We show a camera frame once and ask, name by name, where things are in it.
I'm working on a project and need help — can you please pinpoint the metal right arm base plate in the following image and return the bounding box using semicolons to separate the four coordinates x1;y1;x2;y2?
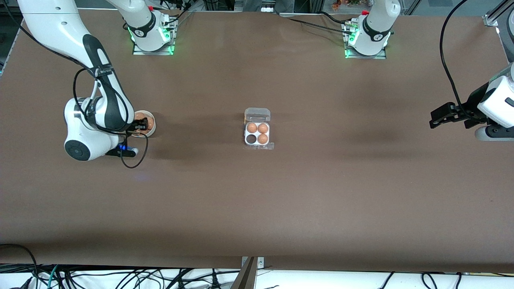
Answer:
133;16;176;56

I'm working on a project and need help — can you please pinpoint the small metal bracket plate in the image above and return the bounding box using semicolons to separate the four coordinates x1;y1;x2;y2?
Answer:
241;256;265;270

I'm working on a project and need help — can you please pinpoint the white round bowl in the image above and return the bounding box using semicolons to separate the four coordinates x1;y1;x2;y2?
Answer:
133;110;157;138

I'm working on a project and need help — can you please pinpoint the teal cable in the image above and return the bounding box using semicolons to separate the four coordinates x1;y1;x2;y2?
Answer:
47;265;60;289

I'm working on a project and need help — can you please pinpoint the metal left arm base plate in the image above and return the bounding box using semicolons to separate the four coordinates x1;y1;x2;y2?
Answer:
345;20;388;60

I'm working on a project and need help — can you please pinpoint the clear plastic egg box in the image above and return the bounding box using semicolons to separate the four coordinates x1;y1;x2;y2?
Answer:
243;108;271;147

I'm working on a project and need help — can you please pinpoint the aluminium profile corner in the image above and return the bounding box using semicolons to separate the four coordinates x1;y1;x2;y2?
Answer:
484;0;514;27

